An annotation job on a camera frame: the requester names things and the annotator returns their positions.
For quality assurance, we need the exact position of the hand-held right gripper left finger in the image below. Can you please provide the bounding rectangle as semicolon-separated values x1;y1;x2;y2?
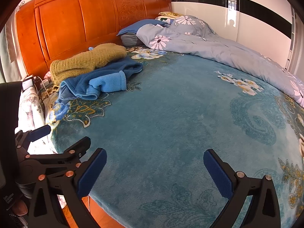
28;148;108;228

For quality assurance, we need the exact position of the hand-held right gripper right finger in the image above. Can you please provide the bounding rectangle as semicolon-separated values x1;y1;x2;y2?
203;149;282;228

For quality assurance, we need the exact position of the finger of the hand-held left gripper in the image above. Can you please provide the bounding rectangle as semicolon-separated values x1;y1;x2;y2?
15;124;52;156
25;136;92;171

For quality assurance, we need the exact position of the mustard knitted sweater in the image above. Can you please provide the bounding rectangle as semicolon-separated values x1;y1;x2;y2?
49;43;127;85

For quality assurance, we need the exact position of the person's left hand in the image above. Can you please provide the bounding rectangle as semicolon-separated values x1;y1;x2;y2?
11;199;29;216

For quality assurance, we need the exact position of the white floral bed sheet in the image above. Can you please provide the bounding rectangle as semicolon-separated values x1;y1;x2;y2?
15;85;59;155

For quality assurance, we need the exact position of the blue fleece garment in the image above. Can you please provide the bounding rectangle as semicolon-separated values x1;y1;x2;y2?
58;60;143;105

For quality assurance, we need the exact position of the teal floral blanket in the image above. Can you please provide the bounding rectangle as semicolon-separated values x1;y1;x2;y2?
45;47;304;228

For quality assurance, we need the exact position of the orange wooden headboard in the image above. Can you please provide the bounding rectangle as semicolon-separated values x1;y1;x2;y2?
15;0;173;79

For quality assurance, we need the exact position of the grey pillow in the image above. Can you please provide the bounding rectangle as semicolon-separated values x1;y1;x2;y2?
121;34;143;47

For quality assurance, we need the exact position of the lilac floral duvet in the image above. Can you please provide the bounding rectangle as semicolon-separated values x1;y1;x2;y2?
136;15;304;107

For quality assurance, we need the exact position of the blue pillow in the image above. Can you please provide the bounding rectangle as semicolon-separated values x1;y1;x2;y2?
117;19;167;36

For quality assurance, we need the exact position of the yellow floral pillow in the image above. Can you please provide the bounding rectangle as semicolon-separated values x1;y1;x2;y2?
155;11;186;25

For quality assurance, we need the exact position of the white black glossy wardrobe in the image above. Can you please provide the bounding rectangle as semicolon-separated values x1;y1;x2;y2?
170;0;304;74

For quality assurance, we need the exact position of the white cable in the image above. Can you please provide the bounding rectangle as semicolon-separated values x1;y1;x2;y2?
36;77;50;99

